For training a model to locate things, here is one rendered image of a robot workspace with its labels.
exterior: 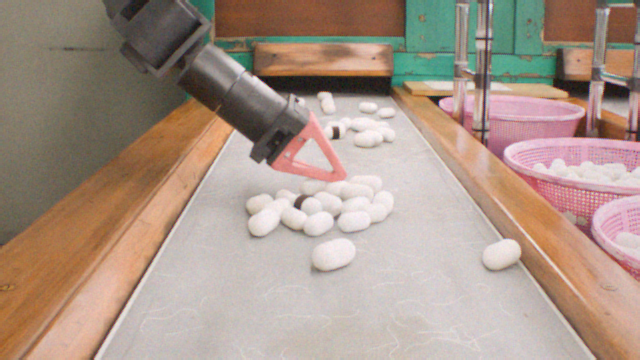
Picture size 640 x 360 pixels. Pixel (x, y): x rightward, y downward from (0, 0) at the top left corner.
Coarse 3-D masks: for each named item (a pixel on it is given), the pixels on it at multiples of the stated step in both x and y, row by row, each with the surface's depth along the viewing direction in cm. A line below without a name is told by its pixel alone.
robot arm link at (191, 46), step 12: (180, 0) 67; (192, 12) 67; (204, 24) 67; (192, 36) 67; (204, 36) 71; (120, 48) 67; (132, 48) 66; (180, 48) 67; (192, 48) 71; (132, 60) 67; (144, 60) 67; (168, 60) 67; (180, 60) 70; (144, 72) 70; (156, 72) 67; (168, 72) 70
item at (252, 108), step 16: (240, 80) 68; (256, 80) 69; (240, 96) 67; (256, 96) 68; (272, 96) 69; (288, 96) 75; (224, 112) 68; (240, 112) 68; (256, 112) 68; (272, 112) 68; (288, 112) 66; (240, 128) 69; (256, 128) 68; (272, 128) 66; (288, 128) 66; (256, 144) 69; (256, 160) 67
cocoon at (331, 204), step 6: (318, 192) 67; (324, 192) 66; (318, 198) 66; (324, 198) 65; (330, 198) 65; (336, 198) 65; (324, 204) 65; (330, 204) 64; (336, 204) 65; (324, 210) 65; (330, 210) 64; (336, 210) 65
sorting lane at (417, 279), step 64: (256, 192) 74; (448, 192) 74; (192, 256) 55; (256, 256) 55; (384, 256) 55; (448, 256) 55; (128, 320) 43; (192, 320) 44; (256, 320) 44; (320, 320) 44; (384, 320) 44; (448, 320) 44; (512, 320) 43
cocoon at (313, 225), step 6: (312, 216) 59; (318, 216) 60; (324, 216) 60; (330, 216) 61; (306, 222) 59; (312, 222) 59; (318, 222) 59; (324, 222) 60; (330, 222) 60; (306, 228) 59; (312, 228) 59; (318, 228) 59; (324, 228) 60; (330, 228) 61; (312, 234) 59; (318, 234) 59
